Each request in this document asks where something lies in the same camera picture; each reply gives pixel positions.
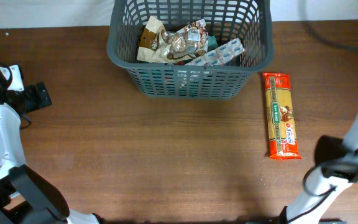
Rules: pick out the multicolour tissue pack strip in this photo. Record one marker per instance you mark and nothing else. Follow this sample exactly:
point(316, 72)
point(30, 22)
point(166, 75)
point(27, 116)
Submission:
point(221, 55)

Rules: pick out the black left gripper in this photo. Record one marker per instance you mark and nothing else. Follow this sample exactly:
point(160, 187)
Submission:
point(42, 94)

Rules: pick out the teal tissue packet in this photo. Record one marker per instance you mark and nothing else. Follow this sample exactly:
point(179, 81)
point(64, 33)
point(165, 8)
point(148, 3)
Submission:
point(212, 43)

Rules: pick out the beige Pantree mushroom pouch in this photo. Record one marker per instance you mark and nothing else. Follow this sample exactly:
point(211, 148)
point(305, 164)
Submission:
point(157, 45)

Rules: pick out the grey plastic basket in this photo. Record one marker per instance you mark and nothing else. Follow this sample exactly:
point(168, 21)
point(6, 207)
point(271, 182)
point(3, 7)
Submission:
point(249, 21)

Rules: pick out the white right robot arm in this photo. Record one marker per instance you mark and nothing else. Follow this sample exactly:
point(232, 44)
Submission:
point(335, 170)

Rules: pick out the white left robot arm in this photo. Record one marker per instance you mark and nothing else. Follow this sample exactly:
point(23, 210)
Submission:
point(25, 196)

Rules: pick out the San Remo spaghetti packet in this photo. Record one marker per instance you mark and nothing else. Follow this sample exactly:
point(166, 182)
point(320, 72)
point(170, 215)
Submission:
point(282, 139)

